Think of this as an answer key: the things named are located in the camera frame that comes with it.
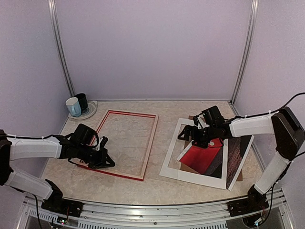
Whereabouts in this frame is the right aluminium corner post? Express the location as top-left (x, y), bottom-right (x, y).
top-left (230, 0), bottom-right (259, 106)

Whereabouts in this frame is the brown cardboard backing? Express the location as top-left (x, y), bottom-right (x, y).
top-left (180, 115), bottom-right (244, 182)

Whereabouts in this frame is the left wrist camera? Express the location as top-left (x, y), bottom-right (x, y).
top-left (94, 135), bottom-right (109, 151)

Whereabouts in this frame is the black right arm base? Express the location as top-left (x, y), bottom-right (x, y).
top-left (227, 185), bottom-right (269, 217)

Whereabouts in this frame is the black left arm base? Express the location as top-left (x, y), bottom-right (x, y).
top-left (41, 199), bottom-right (84, 218)

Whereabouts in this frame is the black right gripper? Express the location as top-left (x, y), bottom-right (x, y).
top-left (178, 125), bottom-right (216, 148)

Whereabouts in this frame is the red and black photo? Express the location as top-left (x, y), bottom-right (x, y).
top-left (177, 135), bottom-right (254, 191)

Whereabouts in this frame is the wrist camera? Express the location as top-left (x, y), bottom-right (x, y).
top-left (193, 115), bottom-right (206, 130)
top-left (94, 135), bottom-right (109, 151)

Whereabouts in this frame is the white photo mat border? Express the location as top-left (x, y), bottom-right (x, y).
top-left (160, 118), bottom-right (228, 189)

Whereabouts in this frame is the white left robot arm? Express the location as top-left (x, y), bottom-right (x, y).
top-left (0, 124), bottom-right (115, 212)

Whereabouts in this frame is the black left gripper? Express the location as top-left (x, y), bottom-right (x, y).
top-left (76, 144), bottom-right (115, 169)

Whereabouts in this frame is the aluminium corner post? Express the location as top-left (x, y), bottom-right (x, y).
top-left (230, 0), bottom-right (259, 106)
top-left (48, 0), bottom-right (75, 97)

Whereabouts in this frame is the red wooden picture frame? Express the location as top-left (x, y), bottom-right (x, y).
top-left (76, 109), bottom-right (160, 182)

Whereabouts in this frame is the aluminium front rail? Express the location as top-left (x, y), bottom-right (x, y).
top-left (19, 190), bottom-right (294, 229)

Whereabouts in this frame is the left aluminium corner post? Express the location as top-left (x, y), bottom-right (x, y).
top-left (48, 0), bottom-right (75, 97)

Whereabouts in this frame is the light blue mug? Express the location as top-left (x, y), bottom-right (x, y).
top-left (65, 97), bottom-right (81, 117)

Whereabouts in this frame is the white round plate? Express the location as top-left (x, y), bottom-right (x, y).
top-left (68, 101), bottom-right (98, 120)

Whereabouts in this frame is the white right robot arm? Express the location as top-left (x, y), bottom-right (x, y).
top-left (178, 92), bottom-right (305, 212)

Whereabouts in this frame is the dark green mug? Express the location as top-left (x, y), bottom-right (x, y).
top-left (75, 93), bottom-right (88, 114)

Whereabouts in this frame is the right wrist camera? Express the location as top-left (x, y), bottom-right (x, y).
top-left (193, 115), bottom-right (206, 130)

